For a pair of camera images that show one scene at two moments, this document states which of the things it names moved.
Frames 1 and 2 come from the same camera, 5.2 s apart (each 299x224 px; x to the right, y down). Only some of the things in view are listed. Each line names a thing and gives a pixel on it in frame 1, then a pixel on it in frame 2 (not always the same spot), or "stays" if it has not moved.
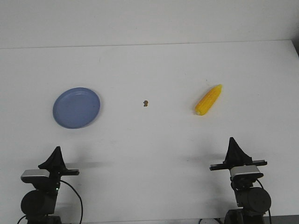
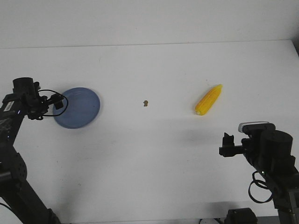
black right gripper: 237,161 → 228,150
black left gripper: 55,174 → 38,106
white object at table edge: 209,221 stays
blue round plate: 76,108 stays
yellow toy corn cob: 208,100 stays
